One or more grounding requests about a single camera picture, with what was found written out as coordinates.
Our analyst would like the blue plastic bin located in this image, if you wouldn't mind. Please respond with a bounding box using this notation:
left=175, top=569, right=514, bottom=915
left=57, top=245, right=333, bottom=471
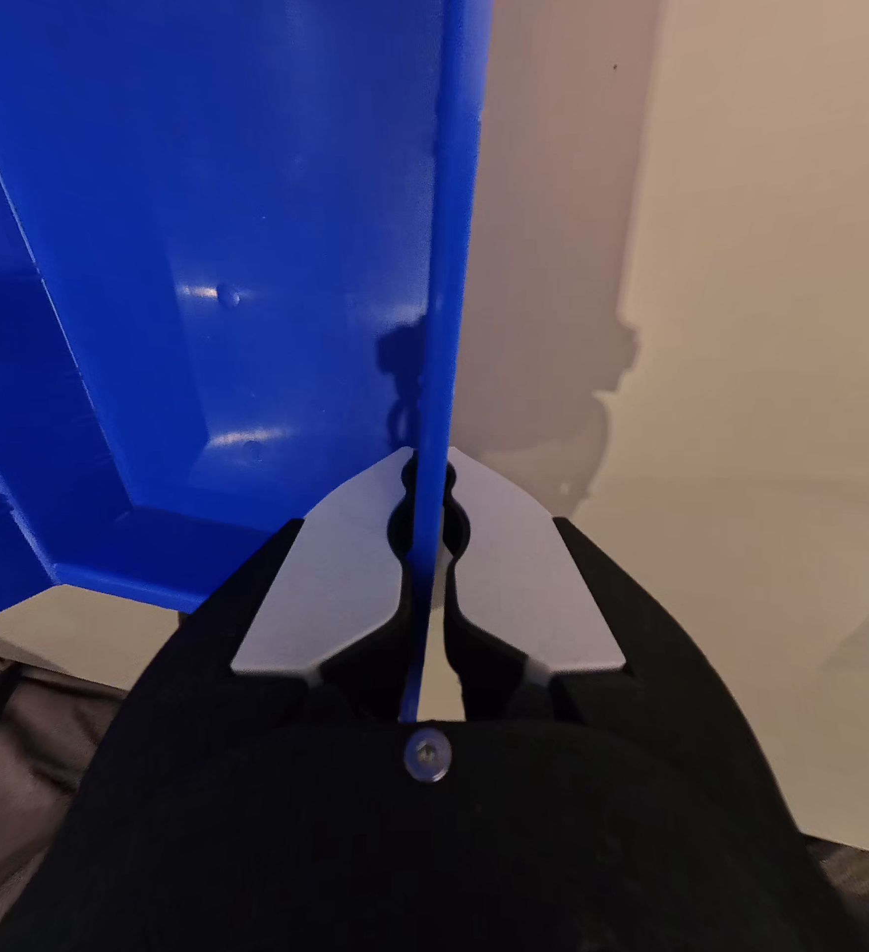
left=0, top=0, right=495, bottom=726

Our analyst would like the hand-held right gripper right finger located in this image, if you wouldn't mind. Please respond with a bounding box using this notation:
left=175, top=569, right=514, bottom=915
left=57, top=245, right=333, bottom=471
left=442, top=445, right=627, bottom=694

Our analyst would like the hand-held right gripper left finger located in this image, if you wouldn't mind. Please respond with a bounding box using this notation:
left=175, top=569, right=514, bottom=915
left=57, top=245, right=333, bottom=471
left=230, top=445, right=424, bottom=691

